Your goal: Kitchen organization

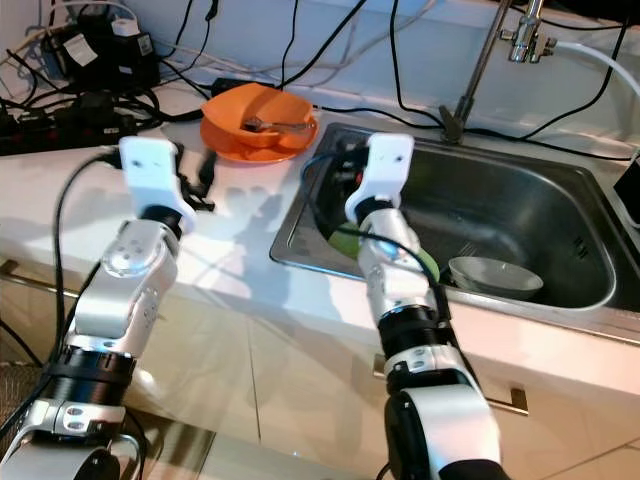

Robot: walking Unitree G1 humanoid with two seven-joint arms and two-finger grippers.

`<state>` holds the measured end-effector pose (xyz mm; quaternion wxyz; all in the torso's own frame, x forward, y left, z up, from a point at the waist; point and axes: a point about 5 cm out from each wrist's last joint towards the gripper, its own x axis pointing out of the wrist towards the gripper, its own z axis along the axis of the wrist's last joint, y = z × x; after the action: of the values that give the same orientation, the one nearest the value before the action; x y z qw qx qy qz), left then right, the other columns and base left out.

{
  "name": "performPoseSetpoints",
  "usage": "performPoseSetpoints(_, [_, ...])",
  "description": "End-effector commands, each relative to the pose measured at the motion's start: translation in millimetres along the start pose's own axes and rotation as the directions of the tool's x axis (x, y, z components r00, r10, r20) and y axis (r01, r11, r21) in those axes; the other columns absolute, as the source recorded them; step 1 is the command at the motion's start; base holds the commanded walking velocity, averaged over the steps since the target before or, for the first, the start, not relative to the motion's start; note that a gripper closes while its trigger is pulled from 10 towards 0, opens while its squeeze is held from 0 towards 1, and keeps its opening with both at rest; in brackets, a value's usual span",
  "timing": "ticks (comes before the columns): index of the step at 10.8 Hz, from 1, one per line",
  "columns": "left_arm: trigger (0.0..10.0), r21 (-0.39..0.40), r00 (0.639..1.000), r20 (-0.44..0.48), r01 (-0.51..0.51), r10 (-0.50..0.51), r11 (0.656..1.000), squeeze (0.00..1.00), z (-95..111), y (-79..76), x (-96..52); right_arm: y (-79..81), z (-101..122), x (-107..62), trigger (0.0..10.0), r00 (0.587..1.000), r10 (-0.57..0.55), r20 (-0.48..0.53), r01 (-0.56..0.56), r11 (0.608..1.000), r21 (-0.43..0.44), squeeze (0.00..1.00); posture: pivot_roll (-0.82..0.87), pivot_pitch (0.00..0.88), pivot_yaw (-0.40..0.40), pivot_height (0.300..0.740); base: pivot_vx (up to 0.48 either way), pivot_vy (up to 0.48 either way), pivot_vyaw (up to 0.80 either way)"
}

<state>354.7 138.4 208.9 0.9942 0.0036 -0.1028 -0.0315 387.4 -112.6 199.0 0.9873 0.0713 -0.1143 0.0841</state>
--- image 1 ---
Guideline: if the orange plastic bowl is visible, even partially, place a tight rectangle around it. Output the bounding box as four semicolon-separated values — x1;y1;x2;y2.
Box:
200;83;319;151

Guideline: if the green plate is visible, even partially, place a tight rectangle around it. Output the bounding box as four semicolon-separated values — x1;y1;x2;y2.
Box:
325;225;441;287

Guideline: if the small black power adapter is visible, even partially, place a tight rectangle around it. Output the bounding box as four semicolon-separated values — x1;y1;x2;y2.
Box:
210;76;266;97

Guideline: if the black power strip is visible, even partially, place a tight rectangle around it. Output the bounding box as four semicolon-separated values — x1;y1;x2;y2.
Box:
0;105;147;157

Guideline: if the black charger box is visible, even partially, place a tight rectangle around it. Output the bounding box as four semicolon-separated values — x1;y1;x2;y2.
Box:
60;18;161;96

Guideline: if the stainless steel sink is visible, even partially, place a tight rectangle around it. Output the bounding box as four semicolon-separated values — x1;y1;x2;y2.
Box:
268;122;619;317

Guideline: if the chrome faucet pipe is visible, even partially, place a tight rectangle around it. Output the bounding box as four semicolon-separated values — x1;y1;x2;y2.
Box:
438;0;523;141

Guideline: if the grey bowl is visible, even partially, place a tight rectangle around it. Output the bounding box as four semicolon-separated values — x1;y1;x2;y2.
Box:
448;256;546;301

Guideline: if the chrome faucet valve fitting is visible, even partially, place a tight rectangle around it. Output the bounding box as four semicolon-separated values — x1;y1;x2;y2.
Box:
506;0;563;65

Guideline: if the black device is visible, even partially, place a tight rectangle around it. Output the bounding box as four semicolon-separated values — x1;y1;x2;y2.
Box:
615;150;640;233

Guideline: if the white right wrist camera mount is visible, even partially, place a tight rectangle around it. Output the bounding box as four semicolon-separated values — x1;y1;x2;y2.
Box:
345;132;417;224

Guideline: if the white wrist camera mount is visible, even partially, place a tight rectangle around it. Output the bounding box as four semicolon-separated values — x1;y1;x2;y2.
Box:
118;136;197;234
345;132;417;224

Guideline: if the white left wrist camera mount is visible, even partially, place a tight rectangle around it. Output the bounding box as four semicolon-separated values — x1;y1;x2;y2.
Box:
118;136;197;234

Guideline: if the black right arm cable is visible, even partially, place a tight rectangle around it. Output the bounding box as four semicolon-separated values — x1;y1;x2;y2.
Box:
300;145;456;321

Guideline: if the thin black wall cable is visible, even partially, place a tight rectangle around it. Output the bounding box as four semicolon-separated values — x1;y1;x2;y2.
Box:
389;0;451;131

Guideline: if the black adapter cable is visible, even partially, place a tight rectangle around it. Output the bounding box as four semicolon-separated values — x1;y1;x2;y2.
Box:
282;0;369;91

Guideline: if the white water hose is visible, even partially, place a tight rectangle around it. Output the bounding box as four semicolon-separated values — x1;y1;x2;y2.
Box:
555;38;640;103

